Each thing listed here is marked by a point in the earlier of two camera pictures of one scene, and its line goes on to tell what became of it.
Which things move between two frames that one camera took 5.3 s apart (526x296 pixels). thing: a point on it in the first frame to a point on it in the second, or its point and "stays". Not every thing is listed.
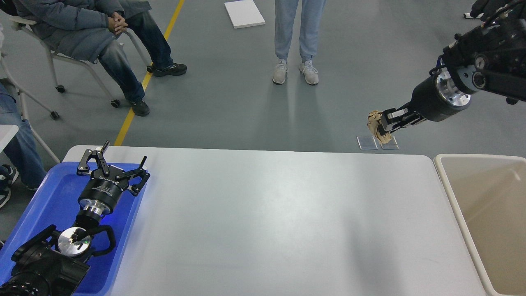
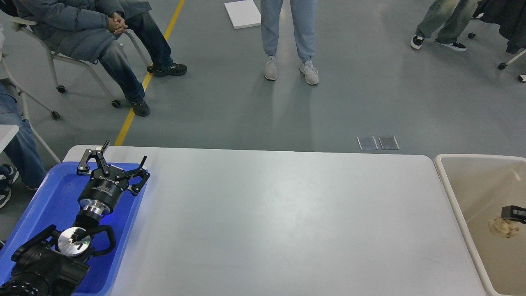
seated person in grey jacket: [91, 30] stays
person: [468, 15] to [454, 15]
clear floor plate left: [367, 142] stays
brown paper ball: [374, 119] to [506, 227]
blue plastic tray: [54, 201] stays
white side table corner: [7, 132] stays
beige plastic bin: [485, 195] stays
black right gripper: [437, 98] to [513, 213]
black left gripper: [99, 194] stays
